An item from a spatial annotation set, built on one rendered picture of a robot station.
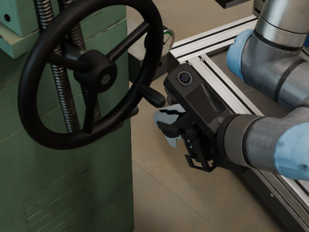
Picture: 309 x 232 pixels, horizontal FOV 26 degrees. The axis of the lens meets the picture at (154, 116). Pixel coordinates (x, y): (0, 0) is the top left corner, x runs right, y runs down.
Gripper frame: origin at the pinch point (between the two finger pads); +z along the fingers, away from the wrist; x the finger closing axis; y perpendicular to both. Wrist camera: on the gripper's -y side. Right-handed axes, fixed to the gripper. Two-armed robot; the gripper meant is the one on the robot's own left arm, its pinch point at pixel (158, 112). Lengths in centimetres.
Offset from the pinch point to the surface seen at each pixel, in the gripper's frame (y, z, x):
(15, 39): -21.6, 4.9, -15.0
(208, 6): 26, 111, 98
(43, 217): 23.3, 40.8, -15.2
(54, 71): -13.4, 7.1, -10.8
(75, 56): -14.9, 3.2, -8.0
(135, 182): 45, 68, 20
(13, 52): -20.0, 5.1, -16.2
